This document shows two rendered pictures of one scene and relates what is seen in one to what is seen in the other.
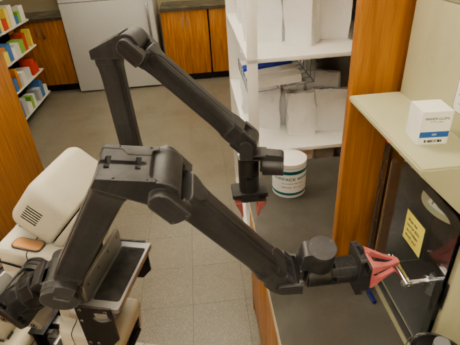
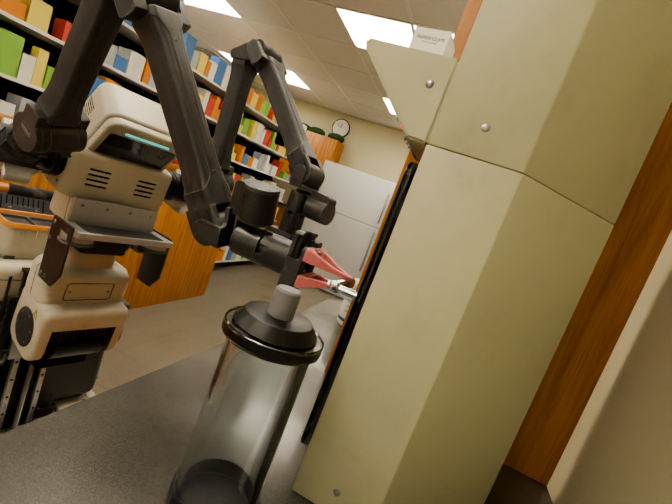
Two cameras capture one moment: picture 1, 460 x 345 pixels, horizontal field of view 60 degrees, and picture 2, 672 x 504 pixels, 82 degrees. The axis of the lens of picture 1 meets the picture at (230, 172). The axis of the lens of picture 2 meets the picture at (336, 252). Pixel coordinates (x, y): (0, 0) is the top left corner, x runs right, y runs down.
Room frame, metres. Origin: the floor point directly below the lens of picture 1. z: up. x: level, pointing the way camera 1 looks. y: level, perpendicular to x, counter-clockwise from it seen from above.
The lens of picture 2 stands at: (0.05, -0.51, 1.31)
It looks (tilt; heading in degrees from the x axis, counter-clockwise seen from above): 7 degrees down; 19
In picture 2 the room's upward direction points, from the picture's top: 21 degrees clockwise
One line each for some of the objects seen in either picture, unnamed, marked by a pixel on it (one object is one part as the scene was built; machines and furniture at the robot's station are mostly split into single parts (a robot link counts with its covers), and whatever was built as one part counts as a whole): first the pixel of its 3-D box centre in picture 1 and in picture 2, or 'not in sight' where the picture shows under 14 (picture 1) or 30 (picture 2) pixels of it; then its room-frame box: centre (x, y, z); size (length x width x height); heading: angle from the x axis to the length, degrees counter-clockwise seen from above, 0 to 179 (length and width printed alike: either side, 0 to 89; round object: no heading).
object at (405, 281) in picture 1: (406, 270); (351, 288); (0.60, -0.36, 1.20); 0.10 x 0.05 x 0.03; 3
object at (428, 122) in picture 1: (428, 122); (428, 60); (0.61, -0.34, 1.54); 0.05 x 0.05 x 0.06; 89
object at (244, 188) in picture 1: (248, 183); (290, 225); (0.95, -0.05, 1.21); 0.10 x 0.07 x 0.07; 93
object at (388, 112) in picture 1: (404, 146); (411, 127); (0.67, -0.34, 1.46); 0.32 x 0.12 x 0.10; 3
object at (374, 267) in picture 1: (376, 267); (321, 275); (0.61, -0.30, 1.20); 0.09 x 0.07 x 0.07; 93
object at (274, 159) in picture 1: (262, 154); (315, 195); (0.95, -0.09, 1.31); 0.11 x 0.09 x 0.12; 79
